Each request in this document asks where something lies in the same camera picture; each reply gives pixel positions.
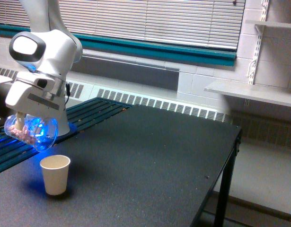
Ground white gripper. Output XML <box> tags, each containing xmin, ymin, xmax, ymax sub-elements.
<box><xmin>5</xmin><ymin>71</ymin><xmax>66</xmax><ymax>130</ymax></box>

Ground blue slatted base plate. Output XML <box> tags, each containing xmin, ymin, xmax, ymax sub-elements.
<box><xmin>0</xmin><ymin>98</ymin><xmax>132</xmax><ymax>172</ymax></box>

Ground white window blinds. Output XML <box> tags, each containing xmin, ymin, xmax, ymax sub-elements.
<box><xmin>0</xmin><ymin>0</ymin><xmax>246</xmax><ymax>51</ymax></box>

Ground white upper wall shelf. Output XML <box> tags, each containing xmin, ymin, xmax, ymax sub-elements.
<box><xmin>246</xmin><ymin>20</ymin><xmax>291</xmax><ymax>29</ymax></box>

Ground black table leg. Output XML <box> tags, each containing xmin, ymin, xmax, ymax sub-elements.
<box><xmin>213</xmin><ymin>130</ymin><xmax>242</xmax><ymax>227</ymax></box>

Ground white lower wall shelf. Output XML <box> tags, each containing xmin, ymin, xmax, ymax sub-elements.
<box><xmin>204</xmin><ymin>80</ymin><xmax>291</xmax><ymax>107</ymax></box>

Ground white object at left edge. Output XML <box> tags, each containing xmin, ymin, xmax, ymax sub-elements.
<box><xmin>0</xmin><ymin>75</ymin><xmax>13</xmax><ymax>84</ymax></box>

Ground white wall shelf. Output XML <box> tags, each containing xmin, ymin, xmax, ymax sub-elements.
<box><xmin>246</xmin><ymin>20</ymin><xmax>291</xmax><ymax>29</ymax></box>
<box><xmin>204</xmin><ymin>80</ymin><xmax>291</xmax><ymax>107</ymax></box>

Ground white baseboard radiator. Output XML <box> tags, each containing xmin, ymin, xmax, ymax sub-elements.
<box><xmin>0</xmin><ymin>68</ymin><xmax>233</xmax><ymax>123</ymax></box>

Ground white shelf bracket rail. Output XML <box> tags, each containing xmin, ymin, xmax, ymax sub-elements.
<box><xmin>247</xmin><ymin>0</ymin><xmax>269</xmax><ymax>85</ymax></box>

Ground white paper cup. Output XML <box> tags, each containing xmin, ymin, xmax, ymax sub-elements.
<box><xmin>40</xmin><ymin>155</ymin><xmax>71</xmax><ymax>196</ymax></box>

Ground clear plastic cup with beans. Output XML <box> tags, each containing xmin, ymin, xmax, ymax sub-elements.
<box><xmin>4</xmin><ymin>114</ymin><xmax>58</xmax><ymax>152</ymax></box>

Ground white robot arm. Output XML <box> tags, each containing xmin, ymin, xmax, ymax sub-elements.
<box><xmin>5</xmin><ymin>0</ymin><xmax>83</xmax><ymax>136</ymax></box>

